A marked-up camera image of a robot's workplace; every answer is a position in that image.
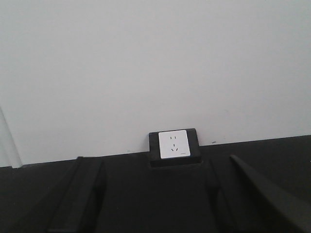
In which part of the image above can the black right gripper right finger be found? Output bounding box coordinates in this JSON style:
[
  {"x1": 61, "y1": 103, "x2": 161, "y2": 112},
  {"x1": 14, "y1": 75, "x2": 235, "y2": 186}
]
[{"x1": 230, "y1": 155, "x2": 311, "y2": 233}]

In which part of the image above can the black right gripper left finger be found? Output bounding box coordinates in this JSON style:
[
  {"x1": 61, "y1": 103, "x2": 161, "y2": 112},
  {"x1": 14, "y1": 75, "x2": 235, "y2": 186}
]
[{"x1": 47, "y1": 157, "x2": 104, "y2": 233}]

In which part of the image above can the black socket housing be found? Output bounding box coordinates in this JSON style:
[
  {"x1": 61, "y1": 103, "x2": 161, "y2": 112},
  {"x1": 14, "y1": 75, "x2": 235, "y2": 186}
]
[{"x1": 149, "y1": 128, "x2": 202, "y2": 168}]

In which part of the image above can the white wall socket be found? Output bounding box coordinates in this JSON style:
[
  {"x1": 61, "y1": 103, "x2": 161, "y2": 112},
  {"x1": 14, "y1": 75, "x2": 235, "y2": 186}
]
[{"x1": 158, "y1": 130, "x2": 190, "y2": 159}]

